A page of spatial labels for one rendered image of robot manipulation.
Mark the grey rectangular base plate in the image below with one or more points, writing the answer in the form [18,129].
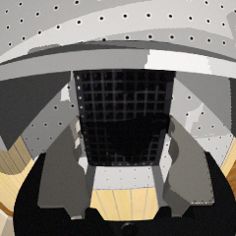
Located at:
[27,26]

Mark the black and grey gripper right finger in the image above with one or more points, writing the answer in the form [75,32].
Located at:
[195,186]

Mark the black well plate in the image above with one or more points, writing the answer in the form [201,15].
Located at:
[119,90]

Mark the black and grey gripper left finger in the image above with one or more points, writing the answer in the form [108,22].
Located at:
[56,188]

